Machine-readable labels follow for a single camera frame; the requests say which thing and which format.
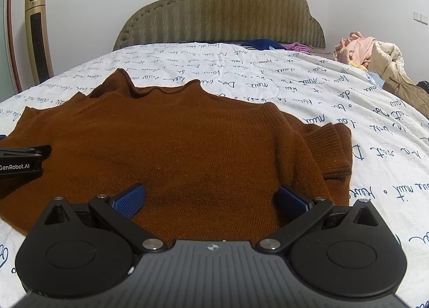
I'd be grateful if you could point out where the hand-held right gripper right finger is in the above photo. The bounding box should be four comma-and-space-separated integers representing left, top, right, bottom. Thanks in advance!
257, 185, 379, 256

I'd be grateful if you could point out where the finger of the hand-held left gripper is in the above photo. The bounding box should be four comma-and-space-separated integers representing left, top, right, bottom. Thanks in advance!
0, 145, 52, 166

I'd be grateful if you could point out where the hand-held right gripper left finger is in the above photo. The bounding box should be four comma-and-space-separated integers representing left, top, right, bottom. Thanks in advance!
45, 183, 168, 256

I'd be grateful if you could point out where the brown knit sweater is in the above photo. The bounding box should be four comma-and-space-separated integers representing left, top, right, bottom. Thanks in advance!
0, 68, 353, 248

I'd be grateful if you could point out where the white printed quilt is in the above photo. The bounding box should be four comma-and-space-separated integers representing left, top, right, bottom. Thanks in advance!
0, 41, 429, 308

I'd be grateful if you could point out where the gold tower fan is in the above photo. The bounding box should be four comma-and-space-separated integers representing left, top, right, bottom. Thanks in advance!
24, 0, 55, 86

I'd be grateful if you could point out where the purple cloth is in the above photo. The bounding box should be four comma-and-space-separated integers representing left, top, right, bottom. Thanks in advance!
283, 42, 312, 53

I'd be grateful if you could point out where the khaki jacket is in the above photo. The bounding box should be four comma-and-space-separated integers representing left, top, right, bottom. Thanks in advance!
382, 75, 429, 121

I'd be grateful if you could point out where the blue cloth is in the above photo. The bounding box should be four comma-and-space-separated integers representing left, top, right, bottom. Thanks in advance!
241, 38, 285, 51

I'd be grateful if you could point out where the pink cloth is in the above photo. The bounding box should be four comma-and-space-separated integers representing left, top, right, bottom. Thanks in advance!
333, 31, 376, 68

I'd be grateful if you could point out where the cream jacket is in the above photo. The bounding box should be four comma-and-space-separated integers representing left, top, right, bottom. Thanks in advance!
367, 41, 408, 81

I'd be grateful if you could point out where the olive padded headboard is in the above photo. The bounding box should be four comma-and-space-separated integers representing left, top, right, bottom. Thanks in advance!
113, 0, 326, 51

